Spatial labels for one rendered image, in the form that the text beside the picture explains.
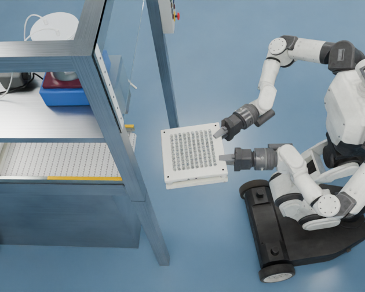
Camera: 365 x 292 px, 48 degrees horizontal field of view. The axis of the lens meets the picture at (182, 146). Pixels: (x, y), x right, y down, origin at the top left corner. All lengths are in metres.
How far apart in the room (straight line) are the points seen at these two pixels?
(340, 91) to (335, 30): 2.21
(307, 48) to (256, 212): 1.09
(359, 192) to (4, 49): 1.17
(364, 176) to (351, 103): 0.27
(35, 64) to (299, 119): 2.29
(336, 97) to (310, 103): 1.60
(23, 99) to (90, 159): 0.46
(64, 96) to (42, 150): 0.58
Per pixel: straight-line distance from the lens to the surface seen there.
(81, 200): 2.10
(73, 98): 1.45
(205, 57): 3.50
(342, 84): 1.64
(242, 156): 1.59
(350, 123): 1.57
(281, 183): 2.06
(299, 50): 1.82
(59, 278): 2.74
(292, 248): 2.47
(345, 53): 1.72
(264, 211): 2.51
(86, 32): 1.15
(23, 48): 1.17
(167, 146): 1.67
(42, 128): 1.47
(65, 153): 1.94
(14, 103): 1.59
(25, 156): 2.01
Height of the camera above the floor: 2.47
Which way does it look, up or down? 57 degrees down
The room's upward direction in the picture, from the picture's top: 9 degrees counter-clockwise
